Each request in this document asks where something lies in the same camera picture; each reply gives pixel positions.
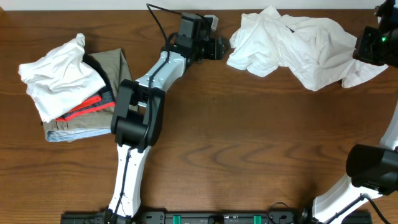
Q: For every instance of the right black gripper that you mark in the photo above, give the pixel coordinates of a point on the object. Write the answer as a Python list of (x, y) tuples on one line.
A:
[(365, 52)]

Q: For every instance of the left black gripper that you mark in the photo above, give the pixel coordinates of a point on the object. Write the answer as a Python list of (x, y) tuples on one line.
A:
[(215, 49)]

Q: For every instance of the white printed t-shirt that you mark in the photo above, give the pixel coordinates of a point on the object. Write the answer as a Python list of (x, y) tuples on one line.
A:
[(318, 51)]

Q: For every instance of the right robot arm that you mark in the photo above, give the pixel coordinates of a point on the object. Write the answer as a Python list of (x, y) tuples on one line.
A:
[(371, 172)]

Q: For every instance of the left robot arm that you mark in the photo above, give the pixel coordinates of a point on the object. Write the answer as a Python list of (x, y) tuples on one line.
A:
[(138, 116)]

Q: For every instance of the olive folded trousers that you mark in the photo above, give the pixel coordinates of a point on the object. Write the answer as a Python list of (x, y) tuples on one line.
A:
[(115, 65)]

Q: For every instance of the dark red-trimmed folded garment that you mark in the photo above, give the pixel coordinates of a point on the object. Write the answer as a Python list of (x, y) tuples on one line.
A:
[(102, 99)]

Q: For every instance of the white folded shirt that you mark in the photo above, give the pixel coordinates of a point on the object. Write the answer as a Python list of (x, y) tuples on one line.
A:
[(60, 80)]

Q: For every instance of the light blue folded garment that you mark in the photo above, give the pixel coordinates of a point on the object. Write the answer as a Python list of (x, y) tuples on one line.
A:
[(75, 134)]

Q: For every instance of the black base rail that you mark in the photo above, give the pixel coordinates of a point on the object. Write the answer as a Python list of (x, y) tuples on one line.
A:
[(183, 218)]

